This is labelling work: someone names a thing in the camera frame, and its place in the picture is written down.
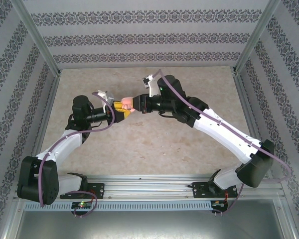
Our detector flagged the oval earbud charging case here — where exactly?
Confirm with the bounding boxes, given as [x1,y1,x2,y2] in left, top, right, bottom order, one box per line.
[120,96,135,112]

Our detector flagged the grey metal sheet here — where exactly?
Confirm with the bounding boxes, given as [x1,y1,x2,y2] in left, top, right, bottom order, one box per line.
[14,210,296,239]

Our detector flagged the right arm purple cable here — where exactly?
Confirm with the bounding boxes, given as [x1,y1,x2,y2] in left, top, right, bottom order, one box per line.
[147,69,293,216]

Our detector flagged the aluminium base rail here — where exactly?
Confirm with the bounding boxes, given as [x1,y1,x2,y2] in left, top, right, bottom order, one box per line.
[86,174,284,200]

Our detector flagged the aluminium frame side rail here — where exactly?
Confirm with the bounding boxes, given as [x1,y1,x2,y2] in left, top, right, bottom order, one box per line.
[233,71,274,180]

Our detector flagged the aluminium frame post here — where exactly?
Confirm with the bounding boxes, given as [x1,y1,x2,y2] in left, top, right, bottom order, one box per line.
[234,0,282,73]
[13,0,62,75]

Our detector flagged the short purple cable loop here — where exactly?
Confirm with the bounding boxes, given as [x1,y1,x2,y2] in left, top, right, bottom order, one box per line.
[64,191,98,218]

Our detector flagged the perforated grey cable duct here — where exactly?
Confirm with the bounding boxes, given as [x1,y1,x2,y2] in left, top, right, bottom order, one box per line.
[24,200,213,211]

